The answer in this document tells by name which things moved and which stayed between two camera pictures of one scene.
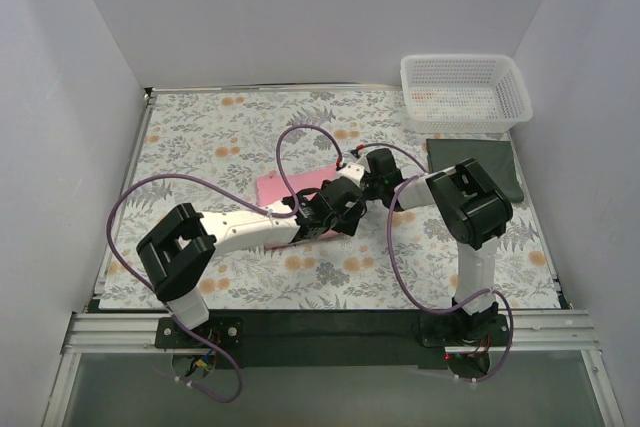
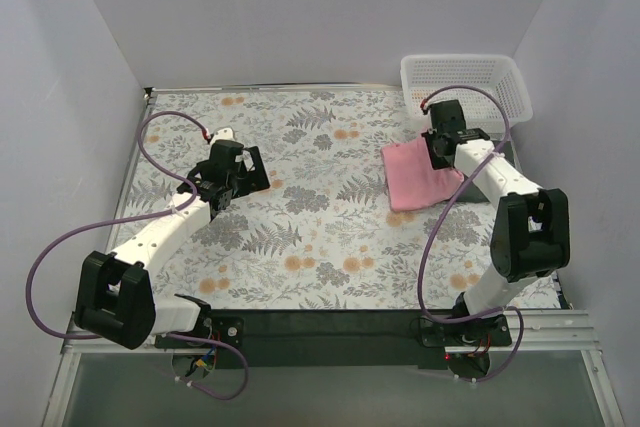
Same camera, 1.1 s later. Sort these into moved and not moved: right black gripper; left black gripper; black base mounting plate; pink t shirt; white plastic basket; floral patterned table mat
Moved: pink t shirt; left black gripper; right black gripper
Not moved: white plastic basket; floral patterned table mat; black base mounting plate
